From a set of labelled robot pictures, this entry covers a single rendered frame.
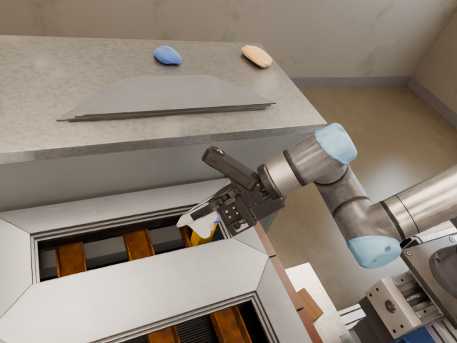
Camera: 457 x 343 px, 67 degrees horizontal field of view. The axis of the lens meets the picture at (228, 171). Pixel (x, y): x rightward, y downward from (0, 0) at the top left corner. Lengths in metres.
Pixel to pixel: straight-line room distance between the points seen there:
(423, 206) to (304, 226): 1.81
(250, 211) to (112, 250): 0.71
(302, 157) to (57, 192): 0.80
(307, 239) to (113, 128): 1.60
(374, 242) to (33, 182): 0.90
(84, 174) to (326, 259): 1.65
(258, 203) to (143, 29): 2.31
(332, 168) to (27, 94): 0.93
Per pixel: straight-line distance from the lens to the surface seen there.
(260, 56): 1.58
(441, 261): 1.12
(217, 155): 0.63
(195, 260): 1.05
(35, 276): 1.06
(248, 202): 0.65
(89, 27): 2.77
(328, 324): 1.31
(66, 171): 1.11
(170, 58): 1.41
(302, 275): 1.35
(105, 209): 1.13
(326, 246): 2.39
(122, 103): 1.15
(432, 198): 0.64
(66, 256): 1.25
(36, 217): 1.14
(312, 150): 0.61
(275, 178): 0.61
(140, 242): 1.26
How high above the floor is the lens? 1.76
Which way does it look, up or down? 44 degrees down
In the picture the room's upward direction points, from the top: 19 degrees clockwise
